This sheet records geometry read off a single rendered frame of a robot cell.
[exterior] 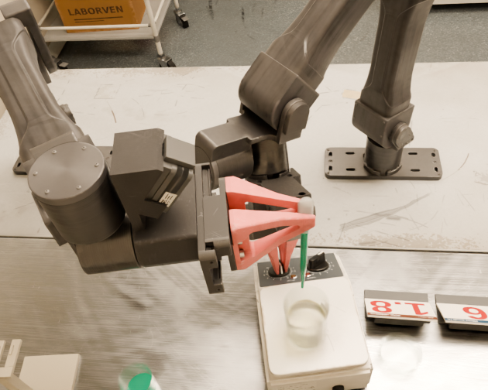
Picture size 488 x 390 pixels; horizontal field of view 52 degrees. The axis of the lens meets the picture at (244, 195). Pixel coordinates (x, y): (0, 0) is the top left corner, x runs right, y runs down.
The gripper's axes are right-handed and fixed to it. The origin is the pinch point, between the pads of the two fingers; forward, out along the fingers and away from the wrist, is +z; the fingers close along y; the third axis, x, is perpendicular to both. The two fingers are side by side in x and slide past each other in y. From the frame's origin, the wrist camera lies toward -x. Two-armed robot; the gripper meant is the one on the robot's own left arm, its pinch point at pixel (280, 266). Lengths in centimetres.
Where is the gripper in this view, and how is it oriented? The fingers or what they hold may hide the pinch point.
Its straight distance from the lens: 71.8
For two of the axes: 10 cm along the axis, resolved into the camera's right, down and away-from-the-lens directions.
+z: 1.4, 9.3, 3.5
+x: -2.2, -3.1, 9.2
